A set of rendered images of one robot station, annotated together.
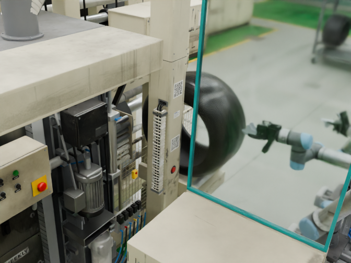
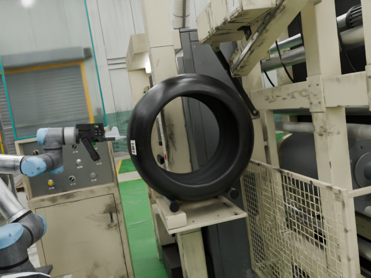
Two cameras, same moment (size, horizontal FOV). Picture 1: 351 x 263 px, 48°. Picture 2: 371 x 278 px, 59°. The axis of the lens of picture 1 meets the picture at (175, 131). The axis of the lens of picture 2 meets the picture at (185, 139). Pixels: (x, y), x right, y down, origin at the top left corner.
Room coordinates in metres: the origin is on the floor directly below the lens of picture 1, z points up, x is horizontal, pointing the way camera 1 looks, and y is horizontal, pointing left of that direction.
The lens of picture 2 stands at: (3.08, -1.20, 1.34)
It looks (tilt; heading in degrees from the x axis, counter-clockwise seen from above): 6 degrees down; 135
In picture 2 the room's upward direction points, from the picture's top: 8 degrees counter-clockwise
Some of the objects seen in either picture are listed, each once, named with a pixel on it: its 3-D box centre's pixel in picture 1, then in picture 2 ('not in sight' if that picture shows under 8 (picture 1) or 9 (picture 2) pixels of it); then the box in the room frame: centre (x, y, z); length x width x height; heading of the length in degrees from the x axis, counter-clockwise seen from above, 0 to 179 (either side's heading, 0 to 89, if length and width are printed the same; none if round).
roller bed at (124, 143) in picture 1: (111, 140); (244, 145); (1.99, 0.37, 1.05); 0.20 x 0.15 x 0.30; 147
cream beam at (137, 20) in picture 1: (162, 19); (239, 12); (2.23, 0.11, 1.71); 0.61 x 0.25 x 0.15; 147
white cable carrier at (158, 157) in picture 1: (159, 152); not in sight; (1.65, 0.08, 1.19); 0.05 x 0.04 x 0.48; 57
